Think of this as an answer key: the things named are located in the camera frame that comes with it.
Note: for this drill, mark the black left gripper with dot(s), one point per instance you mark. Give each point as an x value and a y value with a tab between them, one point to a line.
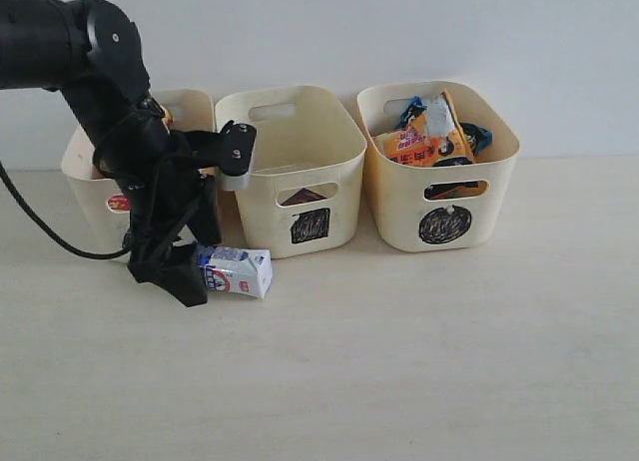
159	171

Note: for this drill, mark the blue white milk carton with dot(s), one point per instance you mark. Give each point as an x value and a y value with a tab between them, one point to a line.
236	270

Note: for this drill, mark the yellow Lays chips can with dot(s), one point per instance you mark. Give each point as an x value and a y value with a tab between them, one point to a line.
118	203

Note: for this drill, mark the purple chocolate box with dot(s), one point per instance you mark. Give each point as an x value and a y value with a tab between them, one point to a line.
303	196

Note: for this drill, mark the orange noodle bag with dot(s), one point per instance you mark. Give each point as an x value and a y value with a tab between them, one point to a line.
429	141

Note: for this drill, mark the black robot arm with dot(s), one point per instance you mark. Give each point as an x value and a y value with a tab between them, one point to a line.
90	52

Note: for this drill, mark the cream bin triangle mark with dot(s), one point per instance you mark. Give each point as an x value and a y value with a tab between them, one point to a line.
193	110

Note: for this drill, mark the cream bin checker mark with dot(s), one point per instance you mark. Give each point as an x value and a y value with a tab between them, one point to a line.
305	139

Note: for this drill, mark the cream bin circle mark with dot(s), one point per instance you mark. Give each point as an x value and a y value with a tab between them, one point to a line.
426	209

